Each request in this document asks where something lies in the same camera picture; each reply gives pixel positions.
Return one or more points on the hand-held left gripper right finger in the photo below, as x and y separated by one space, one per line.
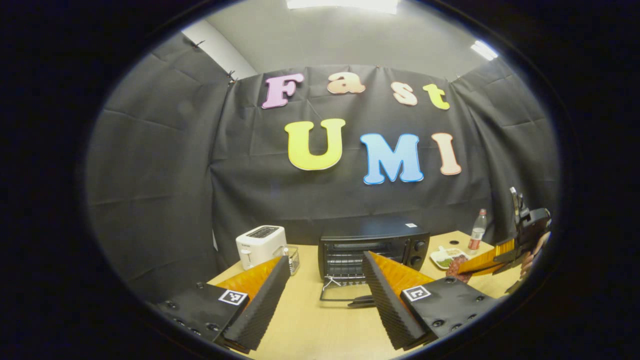
387 305

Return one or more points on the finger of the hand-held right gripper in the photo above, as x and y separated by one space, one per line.
487 260

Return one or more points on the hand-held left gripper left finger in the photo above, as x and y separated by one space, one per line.
260 310

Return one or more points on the red grilled meat piece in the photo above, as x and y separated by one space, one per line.
456 270

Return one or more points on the black electric oven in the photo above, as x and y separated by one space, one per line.
375 235

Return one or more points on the clear water bottle red label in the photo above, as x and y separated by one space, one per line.
476 235

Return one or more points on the white divided bean dish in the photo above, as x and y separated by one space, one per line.
442 261

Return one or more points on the white toaster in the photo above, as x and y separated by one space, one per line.
260 245

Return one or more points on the black backdrop cloth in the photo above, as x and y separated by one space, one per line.
200 175

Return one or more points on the small ceiling light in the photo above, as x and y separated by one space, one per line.
484 50

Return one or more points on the large ceiling light panel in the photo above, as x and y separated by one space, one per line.
345 4

